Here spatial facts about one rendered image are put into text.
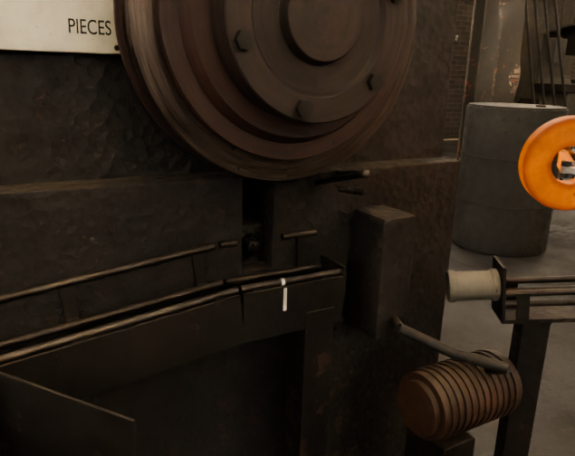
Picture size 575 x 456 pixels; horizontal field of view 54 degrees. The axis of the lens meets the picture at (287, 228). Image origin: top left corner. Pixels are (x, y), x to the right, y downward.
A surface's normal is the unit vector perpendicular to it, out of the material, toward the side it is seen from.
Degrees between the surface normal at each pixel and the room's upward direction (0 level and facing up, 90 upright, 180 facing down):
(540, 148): 94
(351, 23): 90
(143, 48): 90
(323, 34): 90
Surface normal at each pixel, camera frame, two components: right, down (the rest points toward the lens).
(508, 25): 0.47, 0.22
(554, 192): -0.10, 0.33
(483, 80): -0.87, 0.11
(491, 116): -0.73, 0.16
